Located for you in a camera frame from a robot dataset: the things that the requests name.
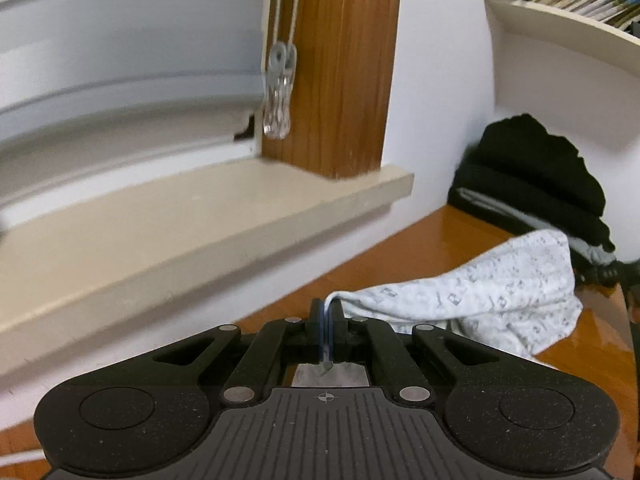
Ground clear blind cord pull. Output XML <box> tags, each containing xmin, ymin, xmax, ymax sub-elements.
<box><xmin>262</xmin><ymin>42</ymin><xmax>298</xmax><ymax>141</ymax></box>

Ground black folded clothes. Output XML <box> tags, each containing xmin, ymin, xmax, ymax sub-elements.
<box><xmin>447</xmin><ymin>114</ymin><xmax>617</xmax><ymax>256</ymax></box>

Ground white window blind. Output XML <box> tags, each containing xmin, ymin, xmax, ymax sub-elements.
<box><xmin>0</xmin><ymin>0</ymin><xmax>271</xmax><ymax>176</ymax></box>

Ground white blind cord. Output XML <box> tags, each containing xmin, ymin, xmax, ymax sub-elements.
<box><xmin>267</xmin><ymin>0</ymin><xmax>306</xmax><ymax>50</ymax></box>

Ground cream wall shelf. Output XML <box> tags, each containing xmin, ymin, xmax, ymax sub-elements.
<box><xmin>484</xmin><ymin>0</ymin><xmax>640</xmax><ymax>152</ymax></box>

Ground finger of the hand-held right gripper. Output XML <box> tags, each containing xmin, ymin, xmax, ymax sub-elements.
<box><xmin>575</xmin><ymin>257</ymin><xmax>640</xmax><ymax>288</ymax></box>

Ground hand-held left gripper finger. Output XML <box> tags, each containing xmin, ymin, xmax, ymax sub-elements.
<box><xmin>150</xmin><ymin>299</ymin><xmax>327</xmax><ymax>405</ymax></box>
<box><xmin>325</xmin><ymin>299</ymin><xmax>501</xmax><ymax>405</ymax></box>

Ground grey folded garment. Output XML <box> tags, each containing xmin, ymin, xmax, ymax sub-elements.
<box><xmin>456</xmin><ymin>186</ymin><xmax>618</xmax><ymax>267</ymax></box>

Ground white patterned garment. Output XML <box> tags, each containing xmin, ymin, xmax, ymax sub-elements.
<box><xmin>292</xmin><ymin>229</ymin><xmax>583</xmax><ymax>388</ymax></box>

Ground wooden window frame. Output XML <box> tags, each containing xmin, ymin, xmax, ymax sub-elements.
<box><xmin>260</xmin><ymin>0</ymin><xmax>404</xmax><ymax>181</ymax></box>

